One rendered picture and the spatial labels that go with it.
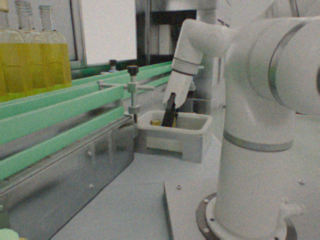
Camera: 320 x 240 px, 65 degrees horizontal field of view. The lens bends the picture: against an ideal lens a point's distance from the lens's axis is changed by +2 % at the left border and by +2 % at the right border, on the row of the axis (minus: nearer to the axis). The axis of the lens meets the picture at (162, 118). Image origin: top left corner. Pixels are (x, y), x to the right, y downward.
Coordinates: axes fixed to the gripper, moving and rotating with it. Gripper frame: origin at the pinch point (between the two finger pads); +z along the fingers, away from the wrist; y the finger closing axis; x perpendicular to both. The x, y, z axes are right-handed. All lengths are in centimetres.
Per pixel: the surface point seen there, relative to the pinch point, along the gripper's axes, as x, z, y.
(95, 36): -39.1, -15.3, -15.4
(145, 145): -3.7, 7.8, 6.4
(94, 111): -11.3, -5.5, 24.7
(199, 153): 11.9, 3.5, 6.9
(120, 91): -11.3, -8.1, 14.1
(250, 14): 1, -67, -349
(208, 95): 3, 6, -74
